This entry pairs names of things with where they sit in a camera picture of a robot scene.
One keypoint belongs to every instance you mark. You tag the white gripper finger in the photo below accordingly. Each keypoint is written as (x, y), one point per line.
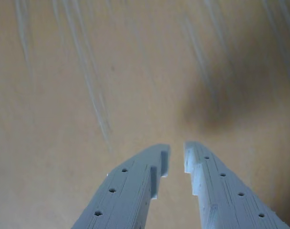
(221, 195)
(121, 198)

